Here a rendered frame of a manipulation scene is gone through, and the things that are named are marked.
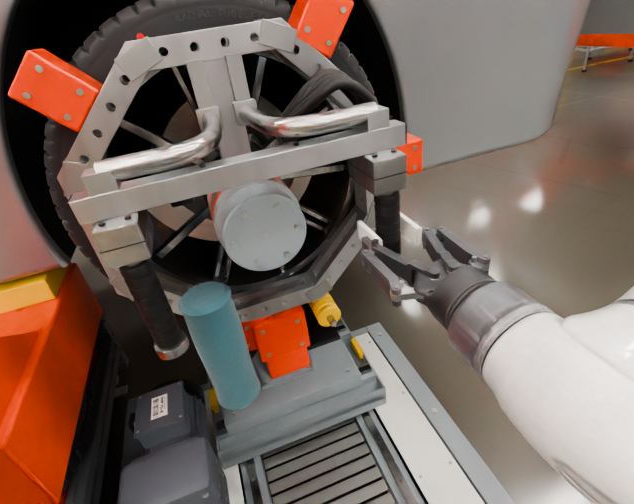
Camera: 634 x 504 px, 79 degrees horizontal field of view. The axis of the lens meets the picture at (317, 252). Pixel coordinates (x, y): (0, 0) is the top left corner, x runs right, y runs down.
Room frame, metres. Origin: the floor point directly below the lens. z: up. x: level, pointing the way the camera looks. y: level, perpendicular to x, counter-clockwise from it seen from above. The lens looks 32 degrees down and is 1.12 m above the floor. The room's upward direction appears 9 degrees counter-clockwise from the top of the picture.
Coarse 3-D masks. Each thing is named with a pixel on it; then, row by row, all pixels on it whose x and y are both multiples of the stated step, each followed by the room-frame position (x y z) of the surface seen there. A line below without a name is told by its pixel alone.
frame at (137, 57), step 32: (192, 32) 0.64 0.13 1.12; (224, 32) 0.65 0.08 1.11; (256, 32) 0.66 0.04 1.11; (288, 32) 0.67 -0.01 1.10; (128, 64) 0.61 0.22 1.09; (160, 64) 0.62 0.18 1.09; (288, 64) 0.72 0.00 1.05; (320, 64) 0.69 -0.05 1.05; (128, 96) 0.61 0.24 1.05; (96, 128) 0.60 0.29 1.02; (352, 128) 0.74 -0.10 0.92; (64, 160) 0.58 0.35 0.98; (96, 160) 0.59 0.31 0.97; (64, 192) 0.57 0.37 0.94; (352, 224) 0.74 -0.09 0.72; (320, 256) 0.73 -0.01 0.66; (352, 256) 0.69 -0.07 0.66; (128, 288) 0.58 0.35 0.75; (256, 288) 0.69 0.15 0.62; (288, 288) 0.70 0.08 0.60; (320, 288) 0.67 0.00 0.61
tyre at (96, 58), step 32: (160, 0) 0.71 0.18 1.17; (192, 0) 0.72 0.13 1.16; (224, 0) 0.74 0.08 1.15; (256, 0) 0.75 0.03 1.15; (96, 32) 0.70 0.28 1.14; (128, 32) 0.70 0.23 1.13; (160, 32) 0.71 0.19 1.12; (96, 64) 0.68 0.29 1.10; (352, 64) 0.79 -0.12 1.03; (64, 128) 0.66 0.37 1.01; (64, 224) 0.65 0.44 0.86; (96, 256) 0.65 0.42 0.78
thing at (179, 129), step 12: (180, 108) 0.87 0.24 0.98; (264, 108) 0.92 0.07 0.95; (276, 108) 0.93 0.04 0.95; (168, 120) 0.89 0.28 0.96; (180, 120) 0.87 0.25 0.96; (192, 120) 0.88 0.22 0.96; (168, 132) 0.86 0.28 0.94; (180, 132) 0.87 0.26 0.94; (192, 132) 0.88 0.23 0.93; (288, 180) 0.93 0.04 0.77; (192, 204) 0.86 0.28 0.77; (204, 204) 0.87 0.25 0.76
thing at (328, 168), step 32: (256, 64) 0.77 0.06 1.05; (192, 96) 0.74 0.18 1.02; (256, 96) 0.76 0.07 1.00; (128, 128) 0.70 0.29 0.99; (320, 192) 0.91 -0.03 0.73; (352, 192) 0.78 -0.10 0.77; (160, 224) 0.88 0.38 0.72; (192, 224) 0.72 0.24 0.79; (320, 224) 0.79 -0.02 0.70; (160, 256) 0.70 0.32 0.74; (192, 256) 0.80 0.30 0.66; (224, 256) 0.84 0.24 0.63
